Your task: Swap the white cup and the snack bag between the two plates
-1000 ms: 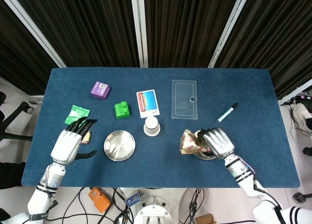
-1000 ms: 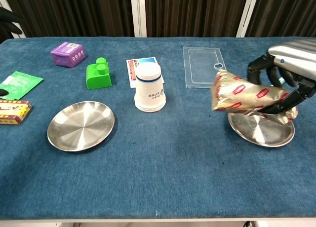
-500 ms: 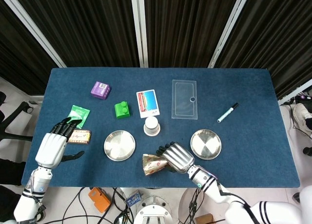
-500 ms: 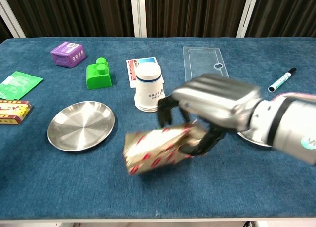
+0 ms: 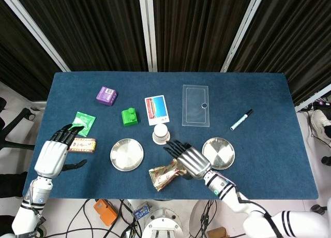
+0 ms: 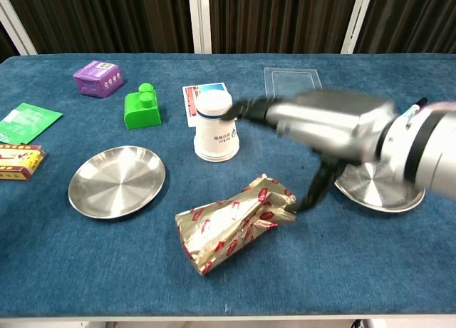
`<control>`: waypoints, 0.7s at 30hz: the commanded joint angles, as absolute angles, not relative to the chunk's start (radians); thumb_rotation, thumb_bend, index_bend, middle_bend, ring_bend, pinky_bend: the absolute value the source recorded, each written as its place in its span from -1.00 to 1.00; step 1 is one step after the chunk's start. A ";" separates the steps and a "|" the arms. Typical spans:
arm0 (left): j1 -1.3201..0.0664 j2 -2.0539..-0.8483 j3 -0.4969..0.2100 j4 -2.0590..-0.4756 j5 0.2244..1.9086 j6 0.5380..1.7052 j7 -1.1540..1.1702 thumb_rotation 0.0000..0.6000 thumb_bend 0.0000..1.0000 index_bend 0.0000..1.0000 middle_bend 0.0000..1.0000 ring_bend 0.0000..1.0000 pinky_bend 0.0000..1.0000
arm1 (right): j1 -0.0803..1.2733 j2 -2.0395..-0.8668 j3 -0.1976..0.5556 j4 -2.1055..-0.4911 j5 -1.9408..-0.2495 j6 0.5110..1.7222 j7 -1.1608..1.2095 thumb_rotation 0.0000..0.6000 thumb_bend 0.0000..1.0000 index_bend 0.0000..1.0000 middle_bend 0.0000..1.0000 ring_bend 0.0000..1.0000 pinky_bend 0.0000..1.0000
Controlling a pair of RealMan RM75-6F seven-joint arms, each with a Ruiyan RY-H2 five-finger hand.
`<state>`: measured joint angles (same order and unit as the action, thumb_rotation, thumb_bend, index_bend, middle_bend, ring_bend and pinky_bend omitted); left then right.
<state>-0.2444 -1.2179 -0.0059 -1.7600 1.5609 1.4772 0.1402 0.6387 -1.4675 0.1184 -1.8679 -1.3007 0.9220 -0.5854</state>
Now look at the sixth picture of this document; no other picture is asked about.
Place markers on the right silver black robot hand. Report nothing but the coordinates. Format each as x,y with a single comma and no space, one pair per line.
327,121

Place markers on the white paper cup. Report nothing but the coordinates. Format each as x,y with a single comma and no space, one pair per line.
213,139

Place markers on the gold red-printed snack bag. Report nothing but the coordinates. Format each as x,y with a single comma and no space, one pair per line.
228,228

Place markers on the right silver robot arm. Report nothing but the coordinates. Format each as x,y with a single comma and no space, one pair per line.
427,149

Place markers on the round stainless steel plate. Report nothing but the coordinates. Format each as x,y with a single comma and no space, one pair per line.
377,196
117,182

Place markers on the clear plastic lid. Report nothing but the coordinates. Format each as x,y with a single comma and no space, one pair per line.
292,80

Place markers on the white marker with black cap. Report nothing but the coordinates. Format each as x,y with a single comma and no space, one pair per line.
415,110

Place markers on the dark brown pleated curtain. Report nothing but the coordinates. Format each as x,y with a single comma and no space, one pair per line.
107,18
409,18
278,18
7,44

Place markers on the photo card with blue sky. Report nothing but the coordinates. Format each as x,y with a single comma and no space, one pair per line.
189,103

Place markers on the green plastic building block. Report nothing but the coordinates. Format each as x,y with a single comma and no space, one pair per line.
140,110

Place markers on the purple tissue pack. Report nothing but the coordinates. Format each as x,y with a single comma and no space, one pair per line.
98,78

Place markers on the blue table cloth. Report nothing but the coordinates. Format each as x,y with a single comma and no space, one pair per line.
107,264

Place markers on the green foil sachet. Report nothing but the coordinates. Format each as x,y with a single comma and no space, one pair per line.
28,123

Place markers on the red yellow rectangular box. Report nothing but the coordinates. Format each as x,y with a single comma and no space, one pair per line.
18,162

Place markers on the white metal frame post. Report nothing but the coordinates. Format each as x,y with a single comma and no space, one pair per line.
199,18
18,25
356,18

